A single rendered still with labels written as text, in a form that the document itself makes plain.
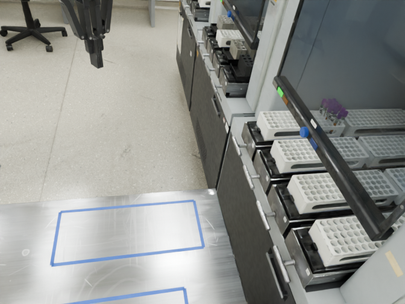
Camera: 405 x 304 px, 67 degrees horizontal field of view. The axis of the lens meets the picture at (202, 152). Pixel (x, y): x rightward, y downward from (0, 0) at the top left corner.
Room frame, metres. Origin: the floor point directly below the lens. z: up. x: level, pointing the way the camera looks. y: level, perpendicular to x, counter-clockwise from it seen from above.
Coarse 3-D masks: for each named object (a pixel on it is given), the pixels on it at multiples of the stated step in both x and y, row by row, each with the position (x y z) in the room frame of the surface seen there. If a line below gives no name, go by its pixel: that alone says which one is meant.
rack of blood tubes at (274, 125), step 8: (264, 112) 0.92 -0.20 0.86; (272, 112) 0.93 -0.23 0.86; (280, 112) 0.94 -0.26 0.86; (288, 112) 0.95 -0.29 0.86; (264, 120) 0.87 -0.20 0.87; (272, 120) 0.89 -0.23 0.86; (280, 120) 0.89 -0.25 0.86; (288, 120) 0.91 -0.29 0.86; (264, 128) 0.85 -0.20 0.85; (272, 128) 0.83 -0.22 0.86; (280, 128) 0.84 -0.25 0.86; (288, 128) 0.85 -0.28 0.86; (296, 128) 0.86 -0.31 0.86; (264, 136) 0.84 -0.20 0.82; (272, 136) 0.83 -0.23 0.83; (280, 136) 0.84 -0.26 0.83; (288, 136) 0.85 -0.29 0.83; (296, 136) 0.86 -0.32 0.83
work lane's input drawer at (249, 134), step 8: (248, 128) 0.89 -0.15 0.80; (256, 128) 0.88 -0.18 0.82; (232, 136) 0.90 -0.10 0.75; (248, 136) 0.87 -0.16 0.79; (256, 136) 0.84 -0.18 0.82; (240, 144) 0.86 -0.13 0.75; (248, 144) 0.85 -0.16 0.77; (256, 144) 0.81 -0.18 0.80; (264, 144) 0.82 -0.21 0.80; (272, 144) 0.83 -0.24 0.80; (240, 152) 0.82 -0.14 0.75; (248, 152) 0.83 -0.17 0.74
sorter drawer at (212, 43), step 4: (208, 40) 1.60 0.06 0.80; (212, 40) 1.57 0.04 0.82; (216, 40) 1.55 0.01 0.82; (208, 44) 1.59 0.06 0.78; (212, 44) 1.53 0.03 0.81; (216, 44) 1.53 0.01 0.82; (208, 48) 1.58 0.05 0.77; (212, 48) 1.50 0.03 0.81; (216, 48) 1.49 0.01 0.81; (220, 48) 1.50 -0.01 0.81; (200, 52) 1.55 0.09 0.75; (208, 52) 1.56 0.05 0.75; (212, 52) 1.48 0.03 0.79; (204, 56) 1.53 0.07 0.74; (208, 56) 1.53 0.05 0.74; (212, 56) 1.48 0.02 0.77
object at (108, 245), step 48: (192, 192) 0.55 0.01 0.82; (0, 240) 0.33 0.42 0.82; (48, 240) 0.34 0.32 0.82; (96, 240) 0.36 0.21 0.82; (144, 240) 0.38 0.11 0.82; (192, 240) 0.40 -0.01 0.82; (0, 288) 0.22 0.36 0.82; (48, 288) 0.24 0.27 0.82; (96, 288) 0.25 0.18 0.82; (144, 288) 0.27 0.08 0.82; (192, 288) 0.28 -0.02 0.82; (240, 288) 0.30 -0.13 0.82
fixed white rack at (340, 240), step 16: (320, 224) 0.47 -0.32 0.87; (336, 224) 0.49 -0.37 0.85; (352, 224) 0.49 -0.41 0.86; (400, 224) 0.51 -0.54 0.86; (320, 240) 0.44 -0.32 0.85; (336, 240) 0.43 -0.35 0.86; (352, 240) 0.45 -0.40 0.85; (368, 240) 0.45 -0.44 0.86; (384, 240) 0.45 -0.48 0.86; (320, 256) 0.41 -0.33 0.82; (336, 256) 0.39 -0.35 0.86; (352, 256) 0.43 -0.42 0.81; (368, 256) 0.44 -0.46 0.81
